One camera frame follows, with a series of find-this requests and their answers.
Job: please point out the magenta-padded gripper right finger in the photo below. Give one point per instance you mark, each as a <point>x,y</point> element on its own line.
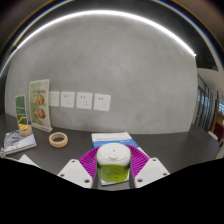
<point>151,171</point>

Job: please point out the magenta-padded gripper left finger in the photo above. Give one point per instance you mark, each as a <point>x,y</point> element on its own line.
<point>75,173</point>

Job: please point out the green and white charger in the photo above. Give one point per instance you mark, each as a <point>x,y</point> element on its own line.
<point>113,156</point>

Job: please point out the beige tape roll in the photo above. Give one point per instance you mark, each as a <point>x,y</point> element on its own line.
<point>51,141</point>

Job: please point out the white and blue booklet stack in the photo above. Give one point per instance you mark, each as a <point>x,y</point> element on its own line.
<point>111,137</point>

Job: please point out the grey printed magazine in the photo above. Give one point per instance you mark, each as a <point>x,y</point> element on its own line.
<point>18,141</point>

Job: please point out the large green menu sign stand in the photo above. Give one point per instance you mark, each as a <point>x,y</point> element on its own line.
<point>40,103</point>

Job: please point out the small orange sign, wooden base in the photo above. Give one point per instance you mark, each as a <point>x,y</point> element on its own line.
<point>21,111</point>

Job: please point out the curved ceiling light strip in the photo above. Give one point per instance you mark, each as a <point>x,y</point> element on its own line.
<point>100,12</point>

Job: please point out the white wall socket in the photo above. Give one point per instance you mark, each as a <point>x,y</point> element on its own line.
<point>67,99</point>
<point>102,102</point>
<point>84,100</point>

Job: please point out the white wall switch plate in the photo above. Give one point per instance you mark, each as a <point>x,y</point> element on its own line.
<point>54,99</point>

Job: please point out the glass window wall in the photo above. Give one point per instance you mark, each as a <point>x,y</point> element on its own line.
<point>206,106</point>

